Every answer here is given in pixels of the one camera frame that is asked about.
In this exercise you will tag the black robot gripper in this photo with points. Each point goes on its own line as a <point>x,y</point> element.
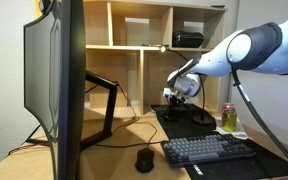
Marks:
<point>173,102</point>

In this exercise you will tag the black gooseneck desk lamp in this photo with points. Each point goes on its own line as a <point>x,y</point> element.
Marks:
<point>196,114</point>

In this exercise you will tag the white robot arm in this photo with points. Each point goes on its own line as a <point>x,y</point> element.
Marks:
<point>262,49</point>

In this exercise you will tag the black desk mat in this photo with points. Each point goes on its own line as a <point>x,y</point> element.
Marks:
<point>263,165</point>

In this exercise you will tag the grey mechanical keyboard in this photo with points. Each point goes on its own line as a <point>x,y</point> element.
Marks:
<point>182,152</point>

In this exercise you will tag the red drink can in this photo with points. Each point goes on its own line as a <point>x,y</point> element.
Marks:
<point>228,108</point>

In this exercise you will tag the black computer mouse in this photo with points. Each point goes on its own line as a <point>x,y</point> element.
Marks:
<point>144,162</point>

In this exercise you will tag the yellow drink can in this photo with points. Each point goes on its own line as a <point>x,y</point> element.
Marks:
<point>229,120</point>

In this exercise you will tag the black monitor stand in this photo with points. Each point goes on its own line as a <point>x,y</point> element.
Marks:
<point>106,132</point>

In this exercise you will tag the white paper napkin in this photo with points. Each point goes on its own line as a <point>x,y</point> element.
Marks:
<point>239,132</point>

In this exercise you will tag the black zippered case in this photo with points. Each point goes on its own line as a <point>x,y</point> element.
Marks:
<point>187,39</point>

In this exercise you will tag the light wooden cubby shelf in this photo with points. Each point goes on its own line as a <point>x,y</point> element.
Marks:
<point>130,41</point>

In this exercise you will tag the small dark object on shelf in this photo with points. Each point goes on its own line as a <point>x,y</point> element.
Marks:
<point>218,6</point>

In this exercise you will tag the curved black computer monitor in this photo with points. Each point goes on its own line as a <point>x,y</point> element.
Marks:
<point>54,79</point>

